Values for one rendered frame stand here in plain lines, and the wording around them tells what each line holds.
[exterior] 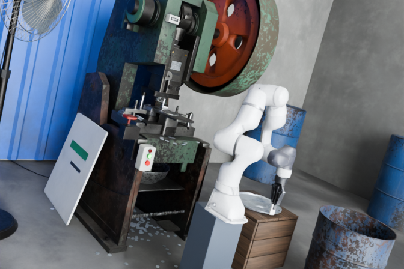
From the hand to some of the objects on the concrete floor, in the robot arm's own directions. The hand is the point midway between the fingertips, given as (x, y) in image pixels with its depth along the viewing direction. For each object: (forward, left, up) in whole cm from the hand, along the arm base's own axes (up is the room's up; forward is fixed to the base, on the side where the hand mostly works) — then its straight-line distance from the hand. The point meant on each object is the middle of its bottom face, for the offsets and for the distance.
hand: (272, 208), depth 226 cm
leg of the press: (+77, +82, -41) cm, 119 cm away
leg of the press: (+84, +29, -41) cm, 98 cm away
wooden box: (+19, -5, -40) cm, 45 cm away
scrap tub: (-32, -33, -40) cm, 61 cm away
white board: (+90, +90, -40) cm, 134 cm away
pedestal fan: (+102, +149, -40) cm, 185 cm away
